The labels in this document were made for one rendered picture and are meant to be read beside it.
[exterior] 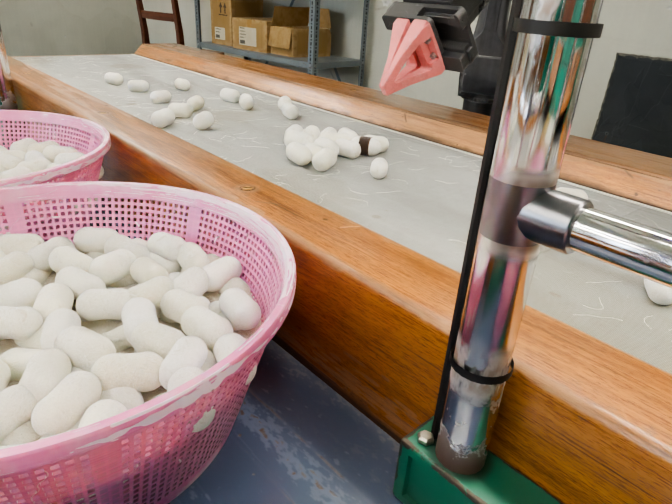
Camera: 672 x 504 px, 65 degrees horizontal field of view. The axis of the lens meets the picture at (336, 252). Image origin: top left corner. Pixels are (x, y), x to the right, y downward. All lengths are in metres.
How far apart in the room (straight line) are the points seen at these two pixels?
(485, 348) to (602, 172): 0.41
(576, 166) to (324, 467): 0.43
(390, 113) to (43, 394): 0.60
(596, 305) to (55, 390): 0.30
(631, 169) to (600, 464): 0.41
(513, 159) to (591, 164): 0.43
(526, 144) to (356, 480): 0.20
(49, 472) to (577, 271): 0.33
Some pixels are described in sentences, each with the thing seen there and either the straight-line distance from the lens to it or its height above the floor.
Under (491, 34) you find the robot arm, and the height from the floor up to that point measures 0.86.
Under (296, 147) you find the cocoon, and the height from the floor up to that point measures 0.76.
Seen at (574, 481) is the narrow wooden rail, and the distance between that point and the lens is 0.26.
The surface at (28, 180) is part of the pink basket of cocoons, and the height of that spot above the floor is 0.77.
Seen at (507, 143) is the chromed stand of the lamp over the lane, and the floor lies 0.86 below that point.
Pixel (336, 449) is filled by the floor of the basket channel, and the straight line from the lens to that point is 0.32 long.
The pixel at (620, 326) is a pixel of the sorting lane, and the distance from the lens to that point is 0.35.
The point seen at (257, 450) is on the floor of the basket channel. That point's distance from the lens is 0.32.
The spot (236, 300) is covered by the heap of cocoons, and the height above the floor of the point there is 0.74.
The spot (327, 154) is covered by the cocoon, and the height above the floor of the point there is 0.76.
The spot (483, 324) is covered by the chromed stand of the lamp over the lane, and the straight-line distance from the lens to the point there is 0.21.
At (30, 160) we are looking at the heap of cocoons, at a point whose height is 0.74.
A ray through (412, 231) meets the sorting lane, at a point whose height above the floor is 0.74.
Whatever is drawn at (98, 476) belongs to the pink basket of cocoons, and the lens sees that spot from 0.23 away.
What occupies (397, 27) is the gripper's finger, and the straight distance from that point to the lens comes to 0.63.
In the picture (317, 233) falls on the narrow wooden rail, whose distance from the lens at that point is 0.34.
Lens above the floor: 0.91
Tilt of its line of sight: 26 degrees down
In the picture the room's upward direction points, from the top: 4 degrees clockwise
